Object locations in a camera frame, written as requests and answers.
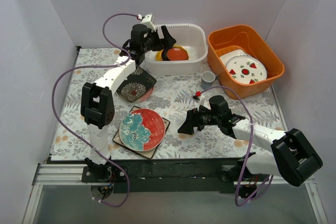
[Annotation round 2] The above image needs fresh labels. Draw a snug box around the yellow dotted scalloped plate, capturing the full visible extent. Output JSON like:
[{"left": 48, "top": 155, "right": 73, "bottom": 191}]
[{"left": 155, "top": 45, "right": 184, "bottom": 61}]

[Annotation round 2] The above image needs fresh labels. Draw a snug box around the red and teal round plate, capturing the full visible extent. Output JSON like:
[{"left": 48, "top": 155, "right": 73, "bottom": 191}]
[{"left": 119, "top": 108, "right": 166, "bottom": 152}]

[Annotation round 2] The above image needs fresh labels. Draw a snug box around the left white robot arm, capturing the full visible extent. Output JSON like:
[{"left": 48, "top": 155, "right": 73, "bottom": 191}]
[{"left": 80, "top": 24, "right": 176, "bottom": 182}]

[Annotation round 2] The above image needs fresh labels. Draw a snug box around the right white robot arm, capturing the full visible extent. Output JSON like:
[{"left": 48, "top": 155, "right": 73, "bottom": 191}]
[{"left": 178, "top": 95, "right": 323, "bottom": 187}]

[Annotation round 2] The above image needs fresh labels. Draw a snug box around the white plastic bin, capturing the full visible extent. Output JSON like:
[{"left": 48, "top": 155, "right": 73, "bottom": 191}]
[{"left": 142, "top": 24, "right": 208, "bottom": 76}]

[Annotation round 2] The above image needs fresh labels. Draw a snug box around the orange plastic bin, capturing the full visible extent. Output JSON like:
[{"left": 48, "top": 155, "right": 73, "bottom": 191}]
[{"left": 207, "top": 25, "right": 285, "bottom": 100}]

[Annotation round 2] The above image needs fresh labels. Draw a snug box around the white plate in orange bin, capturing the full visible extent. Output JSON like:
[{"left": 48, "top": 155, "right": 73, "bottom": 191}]
[{"left": 219, "top": 49, "right": 247, "bottom": 66}]

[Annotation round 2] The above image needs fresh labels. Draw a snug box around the floral patterned table mat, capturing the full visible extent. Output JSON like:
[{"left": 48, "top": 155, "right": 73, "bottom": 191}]
[{"left": 51, "top": 48, "right": 285, "bottom": 162}]

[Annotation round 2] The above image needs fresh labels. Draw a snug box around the small grey white cup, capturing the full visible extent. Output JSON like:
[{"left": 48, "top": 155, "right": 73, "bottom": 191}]
[{"left": 201, "top": 71, "right": 217, "bottom": 90}]

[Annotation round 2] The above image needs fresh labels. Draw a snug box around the black floral square plate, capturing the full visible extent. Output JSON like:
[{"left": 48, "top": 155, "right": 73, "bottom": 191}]
[{"left": 117, "top": 67, "right": 156, "bottom": 102}]

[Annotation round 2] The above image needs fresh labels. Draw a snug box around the pink round plate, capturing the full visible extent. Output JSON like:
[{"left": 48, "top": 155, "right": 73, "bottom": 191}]
[{"left": 119, "top": 87, "right": 154, "bottom": 103}]

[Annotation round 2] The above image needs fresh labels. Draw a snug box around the watermelon pattern round plate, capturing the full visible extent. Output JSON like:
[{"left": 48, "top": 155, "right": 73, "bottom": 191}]
[{"left": 226, "top": 56, "right": 268, "bottom": 84}]

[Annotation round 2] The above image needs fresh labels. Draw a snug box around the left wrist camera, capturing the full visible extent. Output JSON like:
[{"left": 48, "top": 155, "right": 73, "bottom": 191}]
[{"left": 137, "top": 14, "right": 155, "bottom": 30}]

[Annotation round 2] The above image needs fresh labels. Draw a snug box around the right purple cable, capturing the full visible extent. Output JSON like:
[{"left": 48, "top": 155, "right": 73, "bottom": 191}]
[{"left": 201, "top": 86, "right": 274, "bottom": 207}]

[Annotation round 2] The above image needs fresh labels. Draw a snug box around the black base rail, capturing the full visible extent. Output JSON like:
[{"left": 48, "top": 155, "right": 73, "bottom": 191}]
[{"left": 34, "top": 157, "right": 316, "bottom": 193}]

